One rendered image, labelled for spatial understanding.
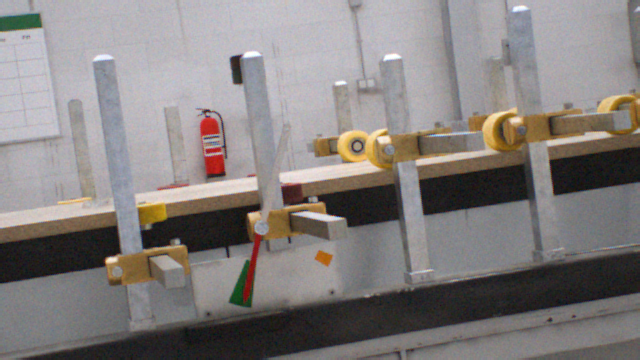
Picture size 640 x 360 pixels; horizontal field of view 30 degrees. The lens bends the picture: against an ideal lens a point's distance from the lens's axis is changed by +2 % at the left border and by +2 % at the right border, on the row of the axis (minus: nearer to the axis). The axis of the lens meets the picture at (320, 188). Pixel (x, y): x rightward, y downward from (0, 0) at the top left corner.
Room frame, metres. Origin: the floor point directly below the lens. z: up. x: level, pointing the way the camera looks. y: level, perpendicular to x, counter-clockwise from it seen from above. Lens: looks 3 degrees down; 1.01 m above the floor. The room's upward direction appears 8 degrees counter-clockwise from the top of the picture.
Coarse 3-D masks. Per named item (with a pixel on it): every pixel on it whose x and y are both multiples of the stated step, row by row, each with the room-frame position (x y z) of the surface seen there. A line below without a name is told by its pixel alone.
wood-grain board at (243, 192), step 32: (416, 160) 2.61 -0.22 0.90; (448, 160) 2.39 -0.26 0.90; (480, 160) 2.37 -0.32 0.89; (512, 160) 2.39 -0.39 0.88; (160, 192) 2.79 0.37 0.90; (192, 192) 2.53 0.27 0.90; (224, 192) 2.34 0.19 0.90; (256, 192) 2.27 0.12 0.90; (320, 192) 2.30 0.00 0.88; (0, 224) 2.30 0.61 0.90; (32, 224) 2.18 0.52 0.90; (64, 224) 2.19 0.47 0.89; (96, 224) 2.21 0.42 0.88
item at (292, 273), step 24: (192, 264) 2.03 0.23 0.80; (216, 264) 2.04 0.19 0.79; (240, 264) 2.05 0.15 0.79; (264, 264) 2.06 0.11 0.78; (288, 264) 2.07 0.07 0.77; (312, 264) 2.08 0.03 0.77; (336, 264) 2.09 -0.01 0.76; (192, 288) 2.03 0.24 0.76; (216, 288) 2.04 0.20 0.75; (264, 288) 2.06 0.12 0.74; (288, 288) 2.07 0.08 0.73; (312, 288) 2.08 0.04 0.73; (336, 288) 2.08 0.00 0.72; (216, 312) 2.04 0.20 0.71; (240, 312) 2.05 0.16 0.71
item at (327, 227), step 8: (296, 216) 2.02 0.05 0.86; (304, 216) 1.96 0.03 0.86; (312, 216) 1.93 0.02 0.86; (320, 216) 1.91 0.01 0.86; (328, 216) 1.89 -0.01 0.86; (296, 224) 2.03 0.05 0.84; (304, 224) 1.96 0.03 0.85; (312, 224) 1.90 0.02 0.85; (320, 224) 1.84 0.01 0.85; (328, 224) 1.80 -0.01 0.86; (336, 224) 1.80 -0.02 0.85; (344, 224) 1.80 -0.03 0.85; (304, 232) 1.97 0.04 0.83; (312, 232) 1.91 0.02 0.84; (320, 232) 1.85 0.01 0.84; (328, 232) 1.80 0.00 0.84; (336, 232) 1.80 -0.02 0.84; (344, 232) 1.80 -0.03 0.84
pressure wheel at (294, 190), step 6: (282, 186) 2.17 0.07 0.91; (288, 186) 2.17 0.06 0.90; (294, 186) 2.17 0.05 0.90; (300, 186) 2.19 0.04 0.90; (282, 192) 2.16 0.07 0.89; (288, 192) 2.17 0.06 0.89; (294, 192) 2.17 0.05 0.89; (300, 192) 2.19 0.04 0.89; (282, 198) 2.16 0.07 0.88; (288, 198) 2.17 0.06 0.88; (294, 198) 2.17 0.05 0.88; (300, 198) 2.18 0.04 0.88; (288, 204) 2.20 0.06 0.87
